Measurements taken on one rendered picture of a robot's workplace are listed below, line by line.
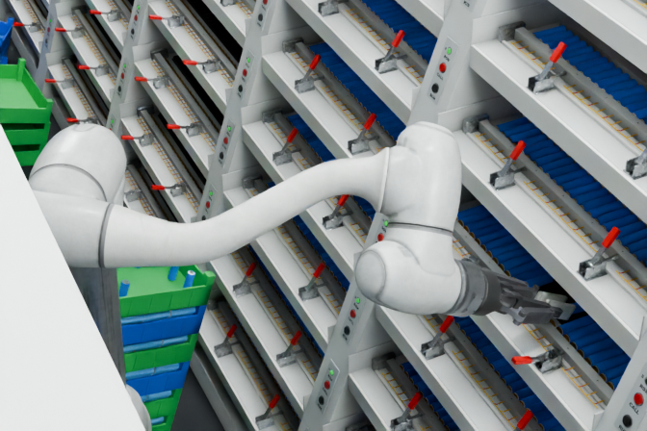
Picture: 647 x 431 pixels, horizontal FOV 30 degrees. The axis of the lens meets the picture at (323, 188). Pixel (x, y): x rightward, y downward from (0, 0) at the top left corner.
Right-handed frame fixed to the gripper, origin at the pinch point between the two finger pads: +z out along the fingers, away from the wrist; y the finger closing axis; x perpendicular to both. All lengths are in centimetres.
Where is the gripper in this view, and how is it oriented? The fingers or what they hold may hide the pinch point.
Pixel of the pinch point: (553, 305)
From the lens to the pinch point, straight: 208.8
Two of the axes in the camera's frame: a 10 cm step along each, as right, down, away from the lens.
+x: 4.5, -8.2, -3.4
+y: 4.3, 5.4, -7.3
